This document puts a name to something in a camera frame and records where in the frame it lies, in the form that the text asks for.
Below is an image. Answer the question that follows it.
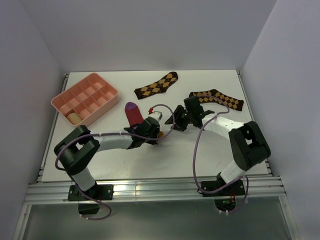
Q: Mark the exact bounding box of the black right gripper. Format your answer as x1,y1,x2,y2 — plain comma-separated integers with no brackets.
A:
165,104,194,132

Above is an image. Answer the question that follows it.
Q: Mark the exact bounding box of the maroon purple orange-toe sock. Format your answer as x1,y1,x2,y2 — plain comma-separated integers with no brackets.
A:
124,102,144,129

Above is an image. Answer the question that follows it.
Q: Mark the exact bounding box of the tan maroon purple-striped sock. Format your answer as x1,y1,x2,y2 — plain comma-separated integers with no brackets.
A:
66,112,83,126

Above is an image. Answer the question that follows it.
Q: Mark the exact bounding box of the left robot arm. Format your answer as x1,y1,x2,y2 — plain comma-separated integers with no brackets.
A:
54,114,161,200

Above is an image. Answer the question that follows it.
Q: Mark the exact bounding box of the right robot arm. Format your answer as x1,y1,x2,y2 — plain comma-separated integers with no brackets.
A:
165,105,271,195

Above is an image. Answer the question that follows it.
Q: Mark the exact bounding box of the brown argyle sock left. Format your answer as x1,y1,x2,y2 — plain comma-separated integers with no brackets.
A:
134,71,179,100

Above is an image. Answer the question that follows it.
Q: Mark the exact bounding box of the brown argyle sock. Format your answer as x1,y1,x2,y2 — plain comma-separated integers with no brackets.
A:
189,89,244,112
134,71,179,100

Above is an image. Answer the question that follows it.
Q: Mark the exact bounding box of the brown argyle sock right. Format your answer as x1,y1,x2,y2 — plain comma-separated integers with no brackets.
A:
189,89,244,112

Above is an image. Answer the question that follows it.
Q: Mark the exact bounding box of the pink divided organizer tray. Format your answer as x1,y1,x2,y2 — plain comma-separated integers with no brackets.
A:
51,73,119,127

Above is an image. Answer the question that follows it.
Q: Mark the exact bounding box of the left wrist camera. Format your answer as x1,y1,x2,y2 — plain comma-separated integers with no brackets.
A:
148,107,163,123

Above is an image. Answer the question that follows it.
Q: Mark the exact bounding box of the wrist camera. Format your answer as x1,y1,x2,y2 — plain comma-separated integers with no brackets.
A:
148,107,163,123
183,96,215,121

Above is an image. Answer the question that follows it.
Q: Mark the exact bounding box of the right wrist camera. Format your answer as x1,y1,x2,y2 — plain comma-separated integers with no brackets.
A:
183,96,215,121

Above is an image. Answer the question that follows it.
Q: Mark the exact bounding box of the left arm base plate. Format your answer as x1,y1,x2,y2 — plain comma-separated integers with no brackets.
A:
67,184,114,202

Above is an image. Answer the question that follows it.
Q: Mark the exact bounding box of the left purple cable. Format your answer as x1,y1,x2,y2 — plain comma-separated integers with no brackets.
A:
54,103,175,221

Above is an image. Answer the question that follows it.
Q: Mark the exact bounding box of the purple cable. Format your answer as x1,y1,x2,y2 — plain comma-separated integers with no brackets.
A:
191,94,250,216
54,103,175,221

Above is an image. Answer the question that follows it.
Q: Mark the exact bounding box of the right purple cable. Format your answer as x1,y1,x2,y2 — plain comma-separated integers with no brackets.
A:
191,94,250,216

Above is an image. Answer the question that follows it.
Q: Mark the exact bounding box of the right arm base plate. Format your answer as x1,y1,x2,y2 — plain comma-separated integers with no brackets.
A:
199,180,245,198

